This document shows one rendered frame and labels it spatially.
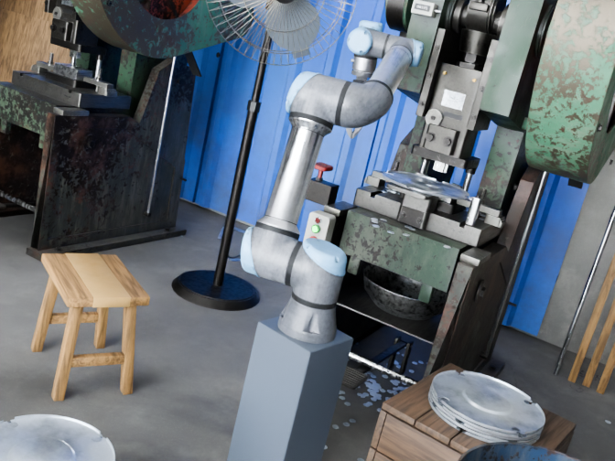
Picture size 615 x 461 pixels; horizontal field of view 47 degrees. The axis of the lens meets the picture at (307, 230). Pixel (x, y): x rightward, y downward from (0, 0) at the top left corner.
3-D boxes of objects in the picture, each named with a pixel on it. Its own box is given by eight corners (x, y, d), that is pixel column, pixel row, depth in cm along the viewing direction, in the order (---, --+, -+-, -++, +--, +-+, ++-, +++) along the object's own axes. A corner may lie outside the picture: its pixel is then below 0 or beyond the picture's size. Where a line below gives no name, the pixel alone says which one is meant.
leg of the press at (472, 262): (433, 458, 221) (520, 184, 197) (400, 442, 226) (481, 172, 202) (502, 369, 301) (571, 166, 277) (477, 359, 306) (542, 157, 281)
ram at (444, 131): (456, 159, 224) (482, 66, 216) (413, 146, 231) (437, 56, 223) (470, 156, 239) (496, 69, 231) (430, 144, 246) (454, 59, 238)
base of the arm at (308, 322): (309, 348, 171) (318, 311, 168) (265, 322, 179) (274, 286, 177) (346, 337, 182) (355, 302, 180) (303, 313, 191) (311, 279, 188)
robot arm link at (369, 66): (377, 60, 218) (351, 56, 218) (374, 75, 219) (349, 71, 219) (377, 58, 225) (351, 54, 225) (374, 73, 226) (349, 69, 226)
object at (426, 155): (463, 176, 229) (468, 161, 228) (407, 160, 238) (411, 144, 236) (476, 174, 243) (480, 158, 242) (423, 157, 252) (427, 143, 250)
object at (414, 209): (415, 237, 216) (427, 195, 212) (375, 222, 222) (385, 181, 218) (441, 226, 238) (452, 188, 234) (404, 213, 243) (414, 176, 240)
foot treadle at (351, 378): (350, 402, 220) (354, 388, 219) (322, 389, 224) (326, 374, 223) (415, 349, 271) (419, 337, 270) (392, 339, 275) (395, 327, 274)
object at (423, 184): (479, 195, 237) (480, 192, 237) (453, 203, 212) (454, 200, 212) (401, 170, 249) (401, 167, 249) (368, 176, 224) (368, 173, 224)
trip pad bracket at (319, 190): (318, 239, 237) (332, 183, 232) (295, 230, 241) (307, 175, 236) (327, 237, 242) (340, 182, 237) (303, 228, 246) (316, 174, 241)
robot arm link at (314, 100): (285, 286, 172) (351, 75, 174) (230, 269, 175) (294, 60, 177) (296, 287, 183) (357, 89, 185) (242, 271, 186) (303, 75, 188)
